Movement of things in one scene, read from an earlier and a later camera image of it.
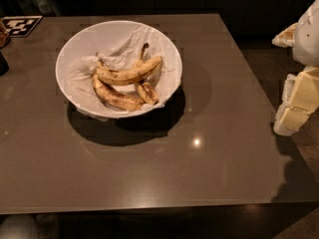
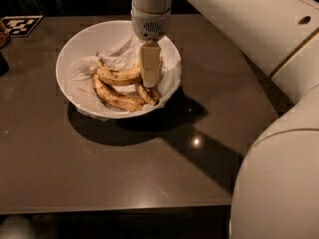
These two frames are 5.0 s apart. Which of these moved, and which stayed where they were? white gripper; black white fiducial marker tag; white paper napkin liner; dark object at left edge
Moved: white gripper
Stayed: white paper napkin liner; black white fiducial marker tag; dark object at left edge
